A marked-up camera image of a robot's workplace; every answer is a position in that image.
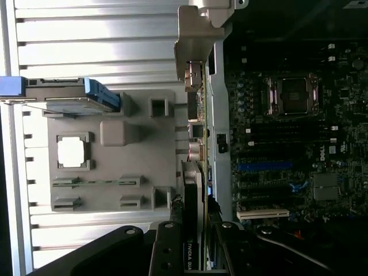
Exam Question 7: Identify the white expansion slot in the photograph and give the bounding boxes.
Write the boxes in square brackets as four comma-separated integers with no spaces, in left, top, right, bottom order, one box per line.
[237,209,290,221]

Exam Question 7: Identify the black expansion slot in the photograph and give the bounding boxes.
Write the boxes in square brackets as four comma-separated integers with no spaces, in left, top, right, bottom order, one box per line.
[238,148,293,159]
[240,187,291,198]

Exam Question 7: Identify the blue board connector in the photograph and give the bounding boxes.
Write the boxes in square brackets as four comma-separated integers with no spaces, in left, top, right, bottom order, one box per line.
[289,181,310,193]

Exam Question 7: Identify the blue expansion slot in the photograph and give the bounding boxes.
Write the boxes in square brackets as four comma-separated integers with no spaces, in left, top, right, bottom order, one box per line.
[237,161,293,172]

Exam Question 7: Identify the grey parts rack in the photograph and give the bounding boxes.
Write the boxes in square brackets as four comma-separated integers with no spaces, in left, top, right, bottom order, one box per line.
[43,89,185,213]

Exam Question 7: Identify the silver chipset heatsink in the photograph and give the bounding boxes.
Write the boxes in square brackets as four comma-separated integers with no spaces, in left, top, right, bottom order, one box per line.
[313,173,339,201]

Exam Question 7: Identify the green motherboard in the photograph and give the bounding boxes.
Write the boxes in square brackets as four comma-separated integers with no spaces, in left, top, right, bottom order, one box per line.
[227,37,368,231]

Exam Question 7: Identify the silver CPU chip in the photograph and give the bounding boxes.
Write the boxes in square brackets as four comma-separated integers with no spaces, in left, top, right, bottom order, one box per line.
[57,137,86,167]

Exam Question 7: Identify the open black PC case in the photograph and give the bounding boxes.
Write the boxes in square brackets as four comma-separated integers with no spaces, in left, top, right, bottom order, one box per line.
[174,0,368,233]

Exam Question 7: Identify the metal CPU socket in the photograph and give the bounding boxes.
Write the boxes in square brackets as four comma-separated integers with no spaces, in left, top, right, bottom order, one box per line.
[266,73,320,117]

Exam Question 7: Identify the hard disk with blue carrier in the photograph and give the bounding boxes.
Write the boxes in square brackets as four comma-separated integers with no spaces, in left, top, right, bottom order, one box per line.
[0,76,121,118]

